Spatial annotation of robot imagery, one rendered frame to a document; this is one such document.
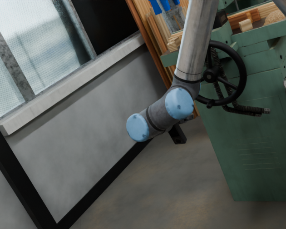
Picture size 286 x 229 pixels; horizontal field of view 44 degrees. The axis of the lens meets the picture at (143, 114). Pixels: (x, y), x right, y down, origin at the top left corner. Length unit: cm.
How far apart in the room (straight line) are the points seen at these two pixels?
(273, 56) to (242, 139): 45
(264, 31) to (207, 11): 53
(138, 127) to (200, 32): 34
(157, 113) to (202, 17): 31
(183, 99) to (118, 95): 192
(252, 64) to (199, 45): 56
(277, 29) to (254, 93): 30
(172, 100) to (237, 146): 86
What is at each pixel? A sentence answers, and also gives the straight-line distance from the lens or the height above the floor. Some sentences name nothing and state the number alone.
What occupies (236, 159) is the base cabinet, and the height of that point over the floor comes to 28.
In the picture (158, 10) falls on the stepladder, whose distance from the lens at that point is 261.
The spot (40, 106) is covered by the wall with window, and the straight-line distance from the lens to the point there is 239.
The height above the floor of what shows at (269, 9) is 93.
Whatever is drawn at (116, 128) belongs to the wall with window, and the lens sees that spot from 290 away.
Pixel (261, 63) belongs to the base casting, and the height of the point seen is 75.
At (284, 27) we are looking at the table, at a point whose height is 87.
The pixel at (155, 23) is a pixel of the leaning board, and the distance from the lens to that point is 308.
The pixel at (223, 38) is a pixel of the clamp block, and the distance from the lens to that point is 152.
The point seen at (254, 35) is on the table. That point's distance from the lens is 158.
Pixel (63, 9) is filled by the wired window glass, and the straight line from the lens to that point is 287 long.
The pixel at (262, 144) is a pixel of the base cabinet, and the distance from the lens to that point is 180.
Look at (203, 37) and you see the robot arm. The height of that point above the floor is 103.
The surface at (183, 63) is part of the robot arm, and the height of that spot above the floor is 97.
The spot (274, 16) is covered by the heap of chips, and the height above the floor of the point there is 92.
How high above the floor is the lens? 124
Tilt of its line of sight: 18 degrees down
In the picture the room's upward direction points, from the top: 24 degrees counter-clockwise
